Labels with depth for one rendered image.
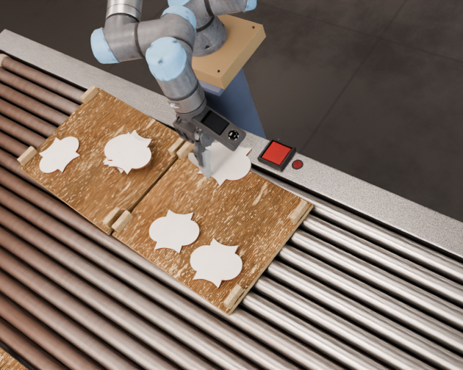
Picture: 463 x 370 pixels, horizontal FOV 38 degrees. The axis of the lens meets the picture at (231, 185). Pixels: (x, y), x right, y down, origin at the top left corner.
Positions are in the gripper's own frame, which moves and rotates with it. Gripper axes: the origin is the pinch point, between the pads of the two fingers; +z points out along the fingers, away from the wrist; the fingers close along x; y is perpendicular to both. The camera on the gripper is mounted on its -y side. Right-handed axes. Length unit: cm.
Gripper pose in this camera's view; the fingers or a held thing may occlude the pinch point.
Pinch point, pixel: (224, 160)
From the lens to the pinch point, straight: 154.3
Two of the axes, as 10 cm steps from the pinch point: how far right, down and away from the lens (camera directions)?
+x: -6.1, 7.3, -3.0
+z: 2.9, 5.6, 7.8
